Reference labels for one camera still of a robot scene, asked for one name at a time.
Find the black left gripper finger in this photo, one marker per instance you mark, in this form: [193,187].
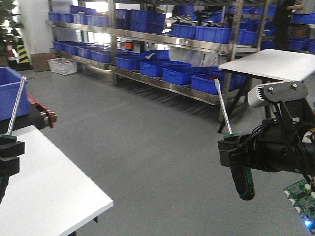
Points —
[9,166]

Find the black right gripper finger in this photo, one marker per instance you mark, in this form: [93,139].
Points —
[12,149]

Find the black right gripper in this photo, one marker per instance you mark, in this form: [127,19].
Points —
[269,148]

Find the large blue plastic bin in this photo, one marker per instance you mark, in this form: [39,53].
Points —
[9,85]

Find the green circuit board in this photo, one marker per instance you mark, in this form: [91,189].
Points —
[302,198]

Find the black yellow traffic cone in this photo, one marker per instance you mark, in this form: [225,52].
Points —
[23,59]

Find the red white traffic cone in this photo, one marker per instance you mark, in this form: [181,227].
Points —
[10,56]

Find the brown cardboard box on floor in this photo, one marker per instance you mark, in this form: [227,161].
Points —
[40,61]

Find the white folding table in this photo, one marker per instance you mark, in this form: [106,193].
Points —
[269,65]

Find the steel shelving rack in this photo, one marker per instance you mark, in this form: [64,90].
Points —
[103,57]

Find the green potted plant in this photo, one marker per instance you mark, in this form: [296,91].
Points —
[9,24]

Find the person in dark clothes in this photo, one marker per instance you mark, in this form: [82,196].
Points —
[281,21]

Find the red conveyor end bracket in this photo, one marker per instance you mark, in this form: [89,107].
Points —
[49,117]

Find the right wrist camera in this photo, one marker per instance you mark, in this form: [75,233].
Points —
[269,93]

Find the white wire basket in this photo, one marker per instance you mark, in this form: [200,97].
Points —
[62,66]

